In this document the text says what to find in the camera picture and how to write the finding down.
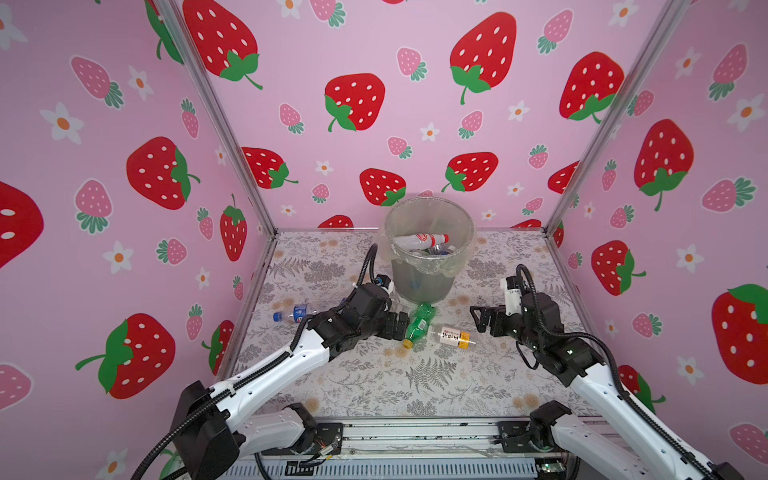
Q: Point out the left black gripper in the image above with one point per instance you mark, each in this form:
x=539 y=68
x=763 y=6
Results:
x=402 y=323

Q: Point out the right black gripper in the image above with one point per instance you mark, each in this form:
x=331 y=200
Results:
x=498 y=314

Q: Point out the green bottle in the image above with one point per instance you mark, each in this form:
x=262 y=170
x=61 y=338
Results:
x=420 y=322

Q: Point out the Pepsi water bottle blue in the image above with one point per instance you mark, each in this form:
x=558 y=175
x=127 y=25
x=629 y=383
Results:
x=295 y=313

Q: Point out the white bottle red cap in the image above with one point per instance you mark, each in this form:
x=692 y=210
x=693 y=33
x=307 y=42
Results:
x=420 y=241

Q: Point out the bottle yellow white label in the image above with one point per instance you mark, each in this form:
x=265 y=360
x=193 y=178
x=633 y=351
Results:
x=454 y=337

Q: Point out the clear bottle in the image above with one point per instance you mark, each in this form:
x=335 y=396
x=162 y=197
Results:
x=442 y=249

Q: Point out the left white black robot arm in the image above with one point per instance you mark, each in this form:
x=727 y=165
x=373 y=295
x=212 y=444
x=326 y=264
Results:
x=252 y=390

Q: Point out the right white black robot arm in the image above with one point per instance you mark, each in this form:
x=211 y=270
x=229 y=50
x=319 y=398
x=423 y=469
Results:
x=584 y=364

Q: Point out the grey mesh waste bin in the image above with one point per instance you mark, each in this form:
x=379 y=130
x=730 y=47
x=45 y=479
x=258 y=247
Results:
x=420 y=288

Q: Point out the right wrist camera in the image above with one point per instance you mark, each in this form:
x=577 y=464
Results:
x=512 y=287

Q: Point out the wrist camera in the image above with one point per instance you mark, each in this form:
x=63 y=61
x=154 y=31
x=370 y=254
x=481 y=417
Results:
x=384 y=282
x=512 y=287

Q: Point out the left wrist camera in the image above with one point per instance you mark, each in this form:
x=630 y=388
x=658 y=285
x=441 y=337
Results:
x=384 y=282

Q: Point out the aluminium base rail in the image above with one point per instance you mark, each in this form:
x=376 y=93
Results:
x=448 y=446

